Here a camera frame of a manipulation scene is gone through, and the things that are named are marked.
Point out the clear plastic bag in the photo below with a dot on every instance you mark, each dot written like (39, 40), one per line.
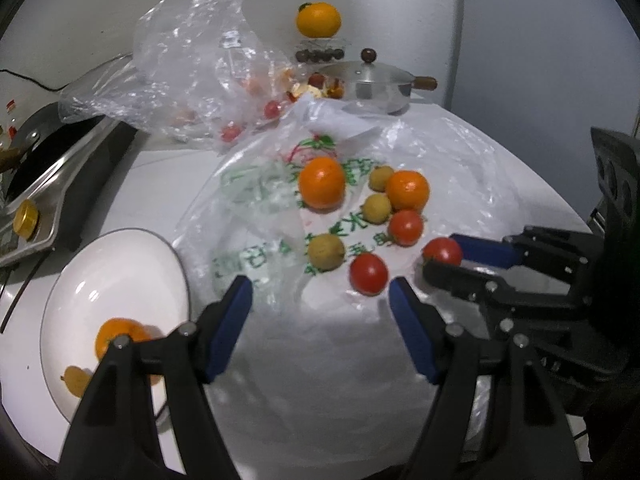
(190, 50)

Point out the white plate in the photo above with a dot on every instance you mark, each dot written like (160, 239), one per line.
(115, 270)

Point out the gold cooker knob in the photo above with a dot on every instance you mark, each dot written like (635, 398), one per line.
(25, 217)

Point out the silver induction cooker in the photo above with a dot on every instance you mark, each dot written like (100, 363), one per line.
(50, 200)

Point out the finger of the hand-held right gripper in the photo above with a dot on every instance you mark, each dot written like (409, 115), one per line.
(480, 250)
(450, 277)

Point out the thin black stick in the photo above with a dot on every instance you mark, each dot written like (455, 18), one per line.
(25, 294)

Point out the large orange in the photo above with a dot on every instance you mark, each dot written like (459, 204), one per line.
(322, 182)

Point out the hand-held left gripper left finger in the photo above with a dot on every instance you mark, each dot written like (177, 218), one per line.
(230, 330)

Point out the clear glass stand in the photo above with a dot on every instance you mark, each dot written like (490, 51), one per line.
(322, 42)

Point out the red cherry tomato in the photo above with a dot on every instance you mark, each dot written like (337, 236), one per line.
(369, 273)
(442, 251)
(406, 226)

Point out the orange with leaf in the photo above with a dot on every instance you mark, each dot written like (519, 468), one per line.
(318, 20)

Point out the orange peel pile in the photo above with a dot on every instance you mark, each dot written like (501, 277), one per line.
(305, 91)

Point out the green printed plastic bag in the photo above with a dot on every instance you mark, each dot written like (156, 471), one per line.
(280, 195)

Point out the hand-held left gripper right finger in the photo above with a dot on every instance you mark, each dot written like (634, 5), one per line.
(410, 320)

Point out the small orange with green stem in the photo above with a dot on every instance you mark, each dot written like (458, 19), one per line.
(112, 335)

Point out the yellow longan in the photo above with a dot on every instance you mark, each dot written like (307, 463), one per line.
(326, 251)
(375, 208)
(381, 178)
(75, 380)

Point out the bagged cherry tomato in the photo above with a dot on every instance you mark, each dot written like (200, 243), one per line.
(231, 132)
(316, 80)
(272, 108)

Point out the steel pot lid wooden knob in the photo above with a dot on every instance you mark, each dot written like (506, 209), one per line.
(365, 71)

